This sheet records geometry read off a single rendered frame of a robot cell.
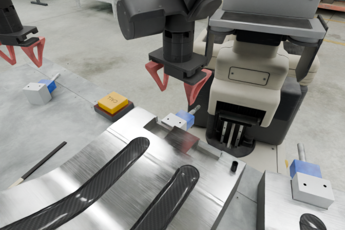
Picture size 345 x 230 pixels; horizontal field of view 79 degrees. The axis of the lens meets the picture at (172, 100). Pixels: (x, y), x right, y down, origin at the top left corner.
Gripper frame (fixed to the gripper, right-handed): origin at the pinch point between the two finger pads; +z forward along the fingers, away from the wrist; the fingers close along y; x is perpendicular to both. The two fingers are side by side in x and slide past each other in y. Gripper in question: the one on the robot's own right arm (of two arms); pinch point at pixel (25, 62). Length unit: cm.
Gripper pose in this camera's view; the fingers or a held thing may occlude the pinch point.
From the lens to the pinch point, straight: 70.7
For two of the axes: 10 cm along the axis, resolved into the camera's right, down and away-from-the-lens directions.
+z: -0.1, 7.8, 6.3
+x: 1.5, -6.2, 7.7
